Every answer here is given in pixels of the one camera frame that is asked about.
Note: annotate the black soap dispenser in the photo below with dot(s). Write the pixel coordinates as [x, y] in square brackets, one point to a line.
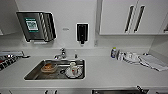
[82, 32]

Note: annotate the chrome faucet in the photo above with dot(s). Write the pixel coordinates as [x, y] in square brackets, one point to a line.
[62, 52]

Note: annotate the white mug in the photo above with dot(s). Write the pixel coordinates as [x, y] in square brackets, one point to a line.
[73, 67]

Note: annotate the white plate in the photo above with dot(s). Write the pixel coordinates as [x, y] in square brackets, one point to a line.
[80, 73]

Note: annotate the blue dish soap bottle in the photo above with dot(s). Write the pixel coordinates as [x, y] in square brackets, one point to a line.
[113, 53]

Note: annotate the orange bowl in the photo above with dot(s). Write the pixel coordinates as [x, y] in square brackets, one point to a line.
[48, 67]

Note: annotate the grey paper towel dispenser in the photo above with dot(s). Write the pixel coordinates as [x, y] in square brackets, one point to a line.
[33, 26]

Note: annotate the stainless steel sink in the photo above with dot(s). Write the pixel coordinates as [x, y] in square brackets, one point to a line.
[33, 75]

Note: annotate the items on counter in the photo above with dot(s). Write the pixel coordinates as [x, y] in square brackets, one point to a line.
[153, 62]

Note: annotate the white wall cabinet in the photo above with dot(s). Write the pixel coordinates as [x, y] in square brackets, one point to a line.
[133, 16]

